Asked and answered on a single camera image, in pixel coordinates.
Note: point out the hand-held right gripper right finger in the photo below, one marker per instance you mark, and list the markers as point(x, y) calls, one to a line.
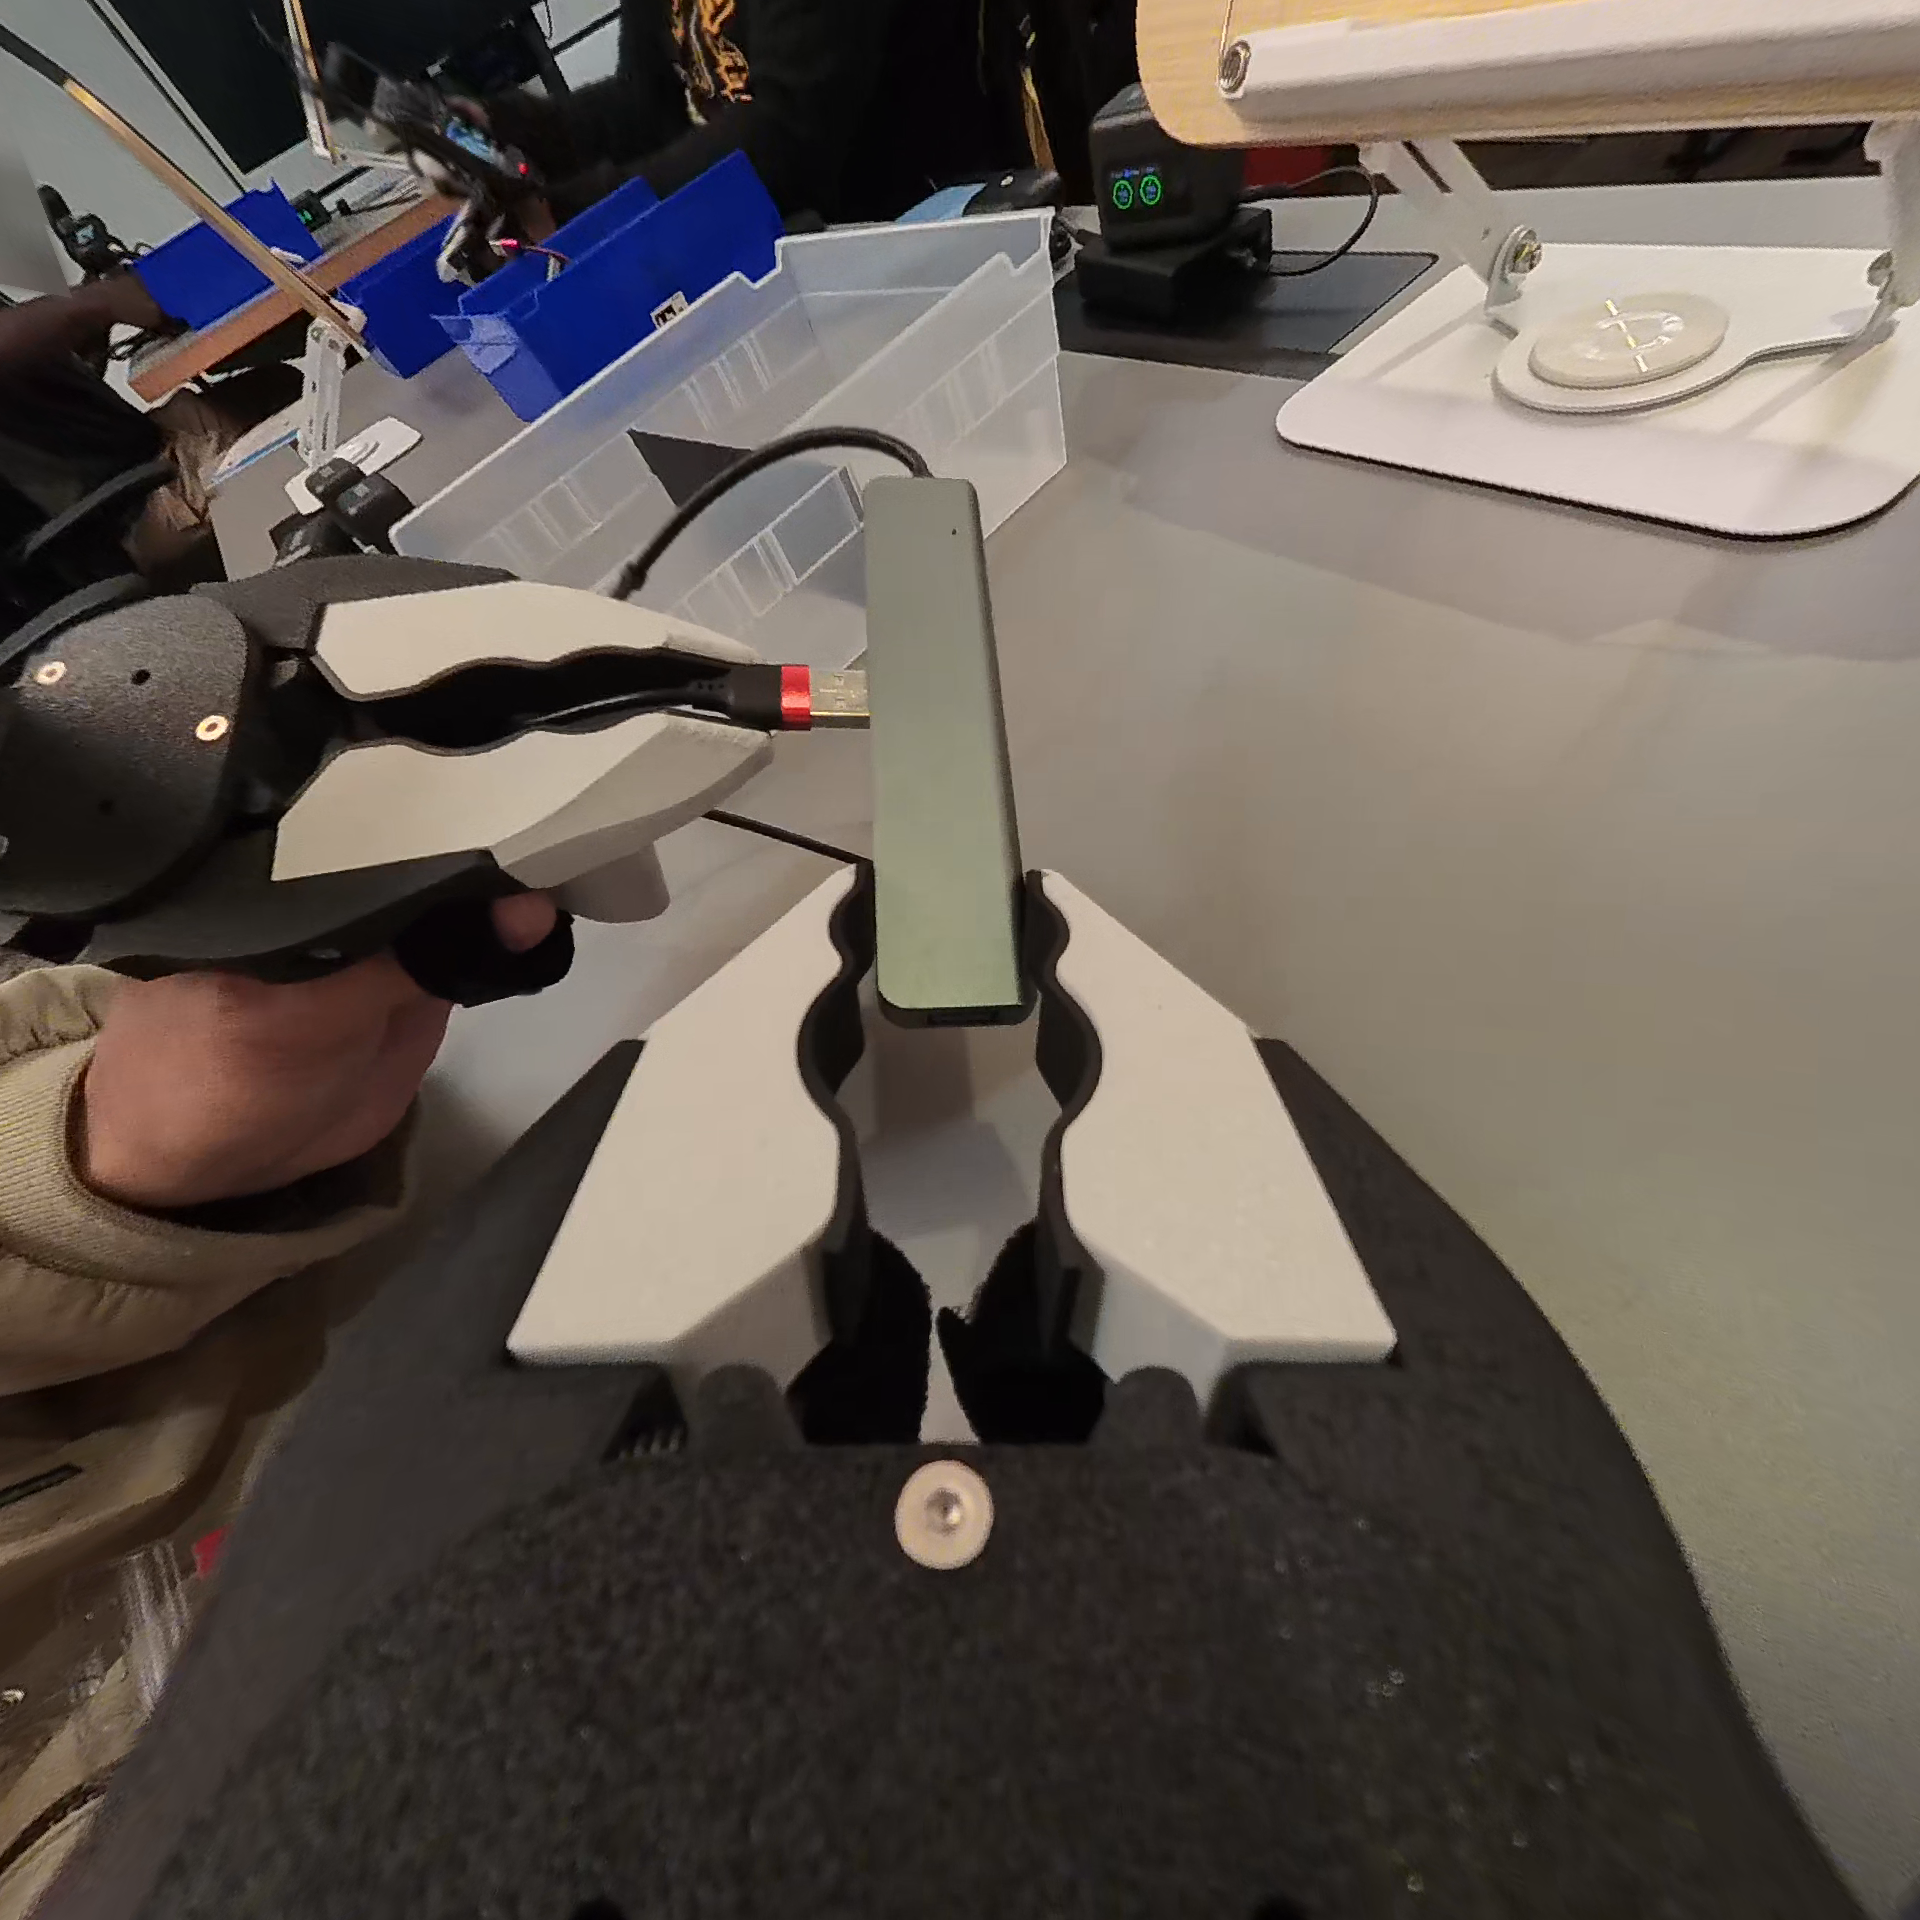
point(1217, 1184)

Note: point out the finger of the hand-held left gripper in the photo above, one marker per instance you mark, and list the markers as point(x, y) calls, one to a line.
point(497, 803)
point(497, 637)

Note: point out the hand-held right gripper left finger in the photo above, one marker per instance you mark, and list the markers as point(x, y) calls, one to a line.
point(706, 1170)

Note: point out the grey USB hub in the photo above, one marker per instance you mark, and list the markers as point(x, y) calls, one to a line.
point(939, 750)

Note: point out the clear plastic bin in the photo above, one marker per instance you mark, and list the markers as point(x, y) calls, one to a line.
point(917, 329)

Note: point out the person's left forearm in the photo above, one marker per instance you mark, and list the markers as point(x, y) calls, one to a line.
point(151, 1290)

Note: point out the person's left hand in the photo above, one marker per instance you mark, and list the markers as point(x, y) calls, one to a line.
point(256, 1079)

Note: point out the black power adapter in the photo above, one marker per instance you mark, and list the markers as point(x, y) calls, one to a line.
point(309, 533)
point(368, 503)

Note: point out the black bin divider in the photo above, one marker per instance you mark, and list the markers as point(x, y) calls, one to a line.
point(672, 468)

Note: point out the blue plastic bin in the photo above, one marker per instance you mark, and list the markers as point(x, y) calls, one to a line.
point(210, 262)
point(398, 314)

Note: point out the blue bin with white tag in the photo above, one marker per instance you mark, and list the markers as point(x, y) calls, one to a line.
point(601, 300)

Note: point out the wooden stand with white base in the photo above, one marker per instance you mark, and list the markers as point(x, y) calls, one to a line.
point(1726, 450)
point(181, 209)

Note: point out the pale blue packet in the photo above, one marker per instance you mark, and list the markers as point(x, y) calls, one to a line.
point(939, 209)

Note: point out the black computer monitor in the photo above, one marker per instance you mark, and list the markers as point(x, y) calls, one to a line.
point(226, 75)

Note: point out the black computer mouse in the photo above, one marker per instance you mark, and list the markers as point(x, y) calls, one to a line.
point(1021, 189)

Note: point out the black charger with green display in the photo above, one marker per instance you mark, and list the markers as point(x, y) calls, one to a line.
point(1156, 179)

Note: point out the black desk mat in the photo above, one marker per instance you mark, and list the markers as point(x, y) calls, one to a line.
point(1351, 300)

